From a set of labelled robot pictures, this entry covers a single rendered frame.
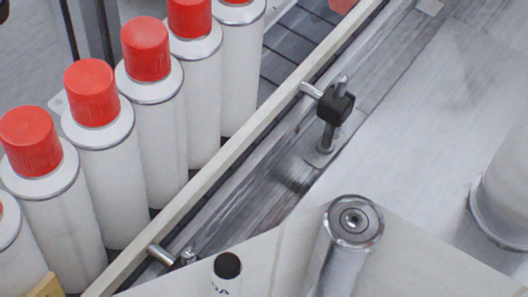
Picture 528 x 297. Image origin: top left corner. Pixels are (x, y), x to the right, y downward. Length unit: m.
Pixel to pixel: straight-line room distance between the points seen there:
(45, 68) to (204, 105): 0.29
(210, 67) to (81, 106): 0.13
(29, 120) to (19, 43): 0.41
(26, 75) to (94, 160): 0.34
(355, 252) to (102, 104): 0.19
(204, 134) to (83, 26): 0.15
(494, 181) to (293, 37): 0.28
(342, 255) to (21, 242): 0.20
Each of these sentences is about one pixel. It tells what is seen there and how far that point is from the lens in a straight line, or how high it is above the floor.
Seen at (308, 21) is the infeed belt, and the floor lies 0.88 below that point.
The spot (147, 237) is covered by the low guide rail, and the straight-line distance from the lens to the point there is 0.57.
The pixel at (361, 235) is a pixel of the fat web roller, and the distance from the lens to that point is 0.41.
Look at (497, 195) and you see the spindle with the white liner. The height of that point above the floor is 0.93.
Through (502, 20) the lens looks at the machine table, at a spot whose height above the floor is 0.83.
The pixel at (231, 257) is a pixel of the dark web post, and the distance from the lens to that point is 0.39.
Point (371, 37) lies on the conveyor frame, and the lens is 0.79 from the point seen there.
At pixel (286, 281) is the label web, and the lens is 0.50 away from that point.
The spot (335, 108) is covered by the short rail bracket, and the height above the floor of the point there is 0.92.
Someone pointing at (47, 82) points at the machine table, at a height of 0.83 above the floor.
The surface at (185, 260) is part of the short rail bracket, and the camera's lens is 0.53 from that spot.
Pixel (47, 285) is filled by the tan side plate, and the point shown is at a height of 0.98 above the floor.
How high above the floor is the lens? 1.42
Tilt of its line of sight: 55 degrees down
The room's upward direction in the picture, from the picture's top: 7 degrees clockwise
